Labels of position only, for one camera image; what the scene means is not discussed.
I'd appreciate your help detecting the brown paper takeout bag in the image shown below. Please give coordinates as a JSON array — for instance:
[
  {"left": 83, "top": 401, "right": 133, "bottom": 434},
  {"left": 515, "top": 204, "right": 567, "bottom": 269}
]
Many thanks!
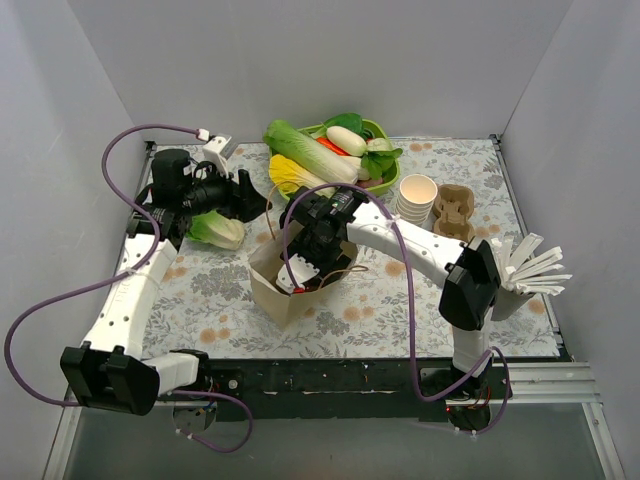
[{"left": 248, "top": 182, "right": 370, "bottom": 331}]

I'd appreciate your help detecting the stack of white paper cups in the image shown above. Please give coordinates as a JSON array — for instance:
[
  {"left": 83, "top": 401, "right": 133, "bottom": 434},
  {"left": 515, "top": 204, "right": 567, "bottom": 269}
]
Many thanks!
[{"left": 395, "top": 174, "right": 438, "bottom": 226}]

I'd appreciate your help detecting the brown pulp cup carrier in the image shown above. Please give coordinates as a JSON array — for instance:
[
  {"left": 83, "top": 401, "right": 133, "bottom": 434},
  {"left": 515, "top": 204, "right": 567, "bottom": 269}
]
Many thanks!
[{"left": 432, "top": 184, "right": 475, "bottom": 242}]

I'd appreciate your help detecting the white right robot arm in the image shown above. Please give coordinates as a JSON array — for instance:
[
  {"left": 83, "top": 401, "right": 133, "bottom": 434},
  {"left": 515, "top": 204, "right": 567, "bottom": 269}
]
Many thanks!
[{"left": 276, "top": 183, "right": 500, "bottom": 400}]

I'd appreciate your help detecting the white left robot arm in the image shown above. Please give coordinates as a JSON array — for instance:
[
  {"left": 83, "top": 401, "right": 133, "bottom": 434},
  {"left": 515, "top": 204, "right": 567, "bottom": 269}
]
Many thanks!
[{"left": 60, "top": 139, "right": 268, "bottom": 415}]

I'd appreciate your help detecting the small green lettuce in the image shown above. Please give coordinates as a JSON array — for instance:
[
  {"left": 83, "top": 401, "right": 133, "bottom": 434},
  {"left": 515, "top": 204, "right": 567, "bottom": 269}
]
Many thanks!
[{"left": 187, "top": 211, "right": 245, "bottom": 250}]

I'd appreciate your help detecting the green napa cabbage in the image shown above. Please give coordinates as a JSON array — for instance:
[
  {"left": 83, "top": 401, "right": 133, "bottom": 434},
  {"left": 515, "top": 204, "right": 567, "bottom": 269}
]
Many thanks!
[{"left": 263, "top": 120, "right": 358, "bottom": 184}]

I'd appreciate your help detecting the orange carrot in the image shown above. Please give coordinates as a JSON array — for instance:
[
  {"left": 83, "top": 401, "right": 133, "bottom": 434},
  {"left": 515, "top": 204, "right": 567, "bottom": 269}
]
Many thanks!
[{"left": 316, "top": 137, "right": 349, "bottom": 156}]

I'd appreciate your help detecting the white radish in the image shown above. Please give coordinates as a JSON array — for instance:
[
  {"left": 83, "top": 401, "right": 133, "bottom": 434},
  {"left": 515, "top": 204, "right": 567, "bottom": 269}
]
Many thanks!
[{"left": 326, "top": 126, "right": 367, "bottom": 157}]

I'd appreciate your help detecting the green bok choy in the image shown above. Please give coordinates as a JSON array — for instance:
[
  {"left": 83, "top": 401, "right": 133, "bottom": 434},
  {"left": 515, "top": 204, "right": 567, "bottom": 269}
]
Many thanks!
[{"left": 321, "top": 113, "right": 403, "bottom": 181}]

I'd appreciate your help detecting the floral table mat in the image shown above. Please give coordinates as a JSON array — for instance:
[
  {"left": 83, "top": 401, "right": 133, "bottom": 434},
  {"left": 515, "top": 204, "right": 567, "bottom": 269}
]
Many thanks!
[{"left": 99, "top": 138, "right": 561, "bottom": 360}]

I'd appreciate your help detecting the black base bar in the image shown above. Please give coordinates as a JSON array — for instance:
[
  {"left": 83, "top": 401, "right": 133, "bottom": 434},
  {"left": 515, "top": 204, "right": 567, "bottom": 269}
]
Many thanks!
[{"left": 199, "top": 357, "right": 514, "bottom": 424}]

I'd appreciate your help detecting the grey cylindrical holder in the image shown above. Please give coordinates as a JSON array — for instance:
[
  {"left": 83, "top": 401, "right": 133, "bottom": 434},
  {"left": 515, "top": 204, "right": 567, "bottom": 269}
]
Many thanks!
[{"left": 492, "top": 288, "right": 533, "bottom": 322}]

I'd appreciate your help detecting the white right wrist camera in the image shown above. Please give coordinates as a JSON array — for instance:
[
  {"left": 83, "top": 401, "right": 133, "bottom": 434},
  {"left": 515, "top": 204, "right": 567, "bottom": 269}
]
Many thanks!
[{"left": 276, "top": 254, "right": 320, "bottom": 294}]

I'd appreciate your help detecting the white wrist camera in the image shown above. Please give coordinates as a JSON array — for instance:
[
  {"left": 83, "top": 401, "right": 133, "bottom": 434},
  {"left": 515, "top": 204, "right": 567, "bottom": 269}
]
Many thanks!
[
  {"left": 202, "top": 134, "right": 234, "bottom": 176},
  {"left": 276, "top": 254, "right": 320, "bottom": 294}
]

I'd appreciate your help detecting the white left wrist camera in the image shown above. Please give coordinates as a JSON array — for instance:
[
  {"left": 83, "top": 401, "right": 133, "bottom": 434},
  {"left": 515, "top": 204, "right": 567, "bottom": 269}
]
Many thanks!
[{"left": 202, "top": 134, "right": 234, "bottom": 176}]

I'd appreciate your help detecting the aluminium frame rail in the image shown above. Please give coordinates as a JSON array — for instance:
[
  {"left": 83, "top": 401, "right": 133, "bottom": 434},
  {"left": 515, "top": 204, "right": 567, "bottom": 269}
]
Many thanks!
[{"left": 419, "top": 363, "right": 626, "bottom": 480}]

